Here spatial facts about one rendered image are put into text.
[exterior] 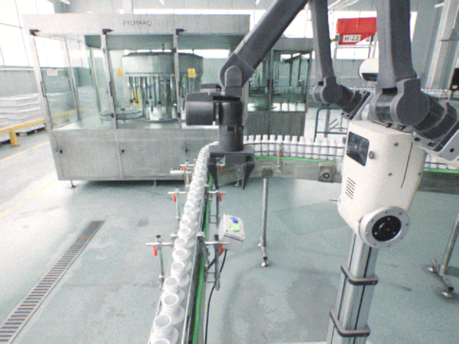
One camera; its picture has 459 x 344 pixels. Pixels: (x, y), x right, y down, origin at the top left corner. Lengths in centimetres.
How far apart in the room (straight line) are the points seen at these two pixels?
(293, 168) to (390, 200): 145
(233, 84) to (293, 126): 556
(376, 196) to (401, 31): 47
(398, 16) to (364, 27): 666
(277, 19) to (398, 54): 27
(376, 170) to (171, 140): 343
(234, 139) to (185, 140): 346
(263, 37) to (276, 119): 541
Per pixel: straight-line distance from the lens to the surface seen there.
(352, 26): 736
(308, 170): 236
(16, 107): 952
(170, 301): 74
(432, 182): 253
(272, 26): 62
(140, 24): 406
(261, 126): 597
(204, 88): 105
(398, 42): 73
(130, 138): 421
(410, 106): 71
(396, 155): 93
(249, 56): 60
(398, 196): 99
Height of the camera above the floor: 166
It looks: 20 degrees down
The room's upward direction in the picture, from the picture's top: straight up
